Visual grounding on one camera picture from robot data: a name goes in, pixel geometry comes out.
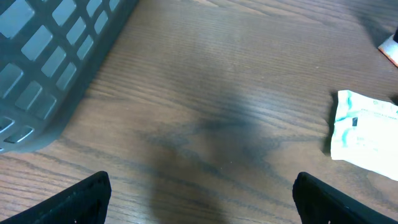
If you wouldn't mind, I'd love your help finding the teal wet wipes pack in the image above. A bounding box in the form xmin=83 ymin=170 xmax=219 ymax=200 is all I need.
xmin=330 ymin=90 xmax=397 ymax=180

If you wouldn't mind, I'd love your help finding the grey plastic mesh basket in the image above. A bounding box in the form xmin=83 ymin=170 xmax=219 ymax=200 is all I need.
xmin=1 ymin=0 xmax=137 ymax=153

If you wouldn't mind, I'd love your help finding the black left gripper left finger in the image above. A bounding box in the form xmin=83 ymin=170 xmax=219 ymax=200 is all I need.
xmin=1 ymin=171 xmax=111 ymax=224

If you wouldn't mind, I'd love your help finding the orange Kleenex tissue pack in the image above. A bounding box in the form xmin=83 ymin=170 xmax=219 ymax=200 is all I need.
xmin=378 ymin=35 xmax=398 ymax=67

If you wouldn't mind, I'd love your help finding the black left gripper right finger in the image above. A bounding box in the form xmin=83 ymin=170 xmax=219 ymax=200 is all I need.
xmin=292 ymin=172 xmax=397 ymax=224

